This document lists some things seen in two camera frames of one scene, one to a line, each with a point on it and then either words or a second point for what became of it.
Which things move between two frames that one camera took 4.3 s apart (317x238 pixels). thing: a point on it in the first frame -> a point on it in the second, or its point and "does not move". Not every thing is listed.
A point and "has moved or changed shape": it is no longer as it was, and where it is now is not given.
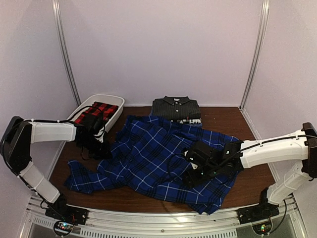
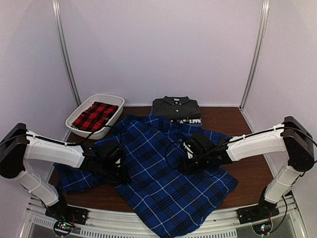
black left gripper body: [96, 150] -> [112, 175]
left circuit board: [63, 227] does not move
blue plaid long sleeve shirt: [148, 157] has moved or changed shape
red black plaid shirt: [106, 110] does not move
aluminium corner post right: [257, 54] does not move
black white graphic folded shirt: [193, 121] does not move
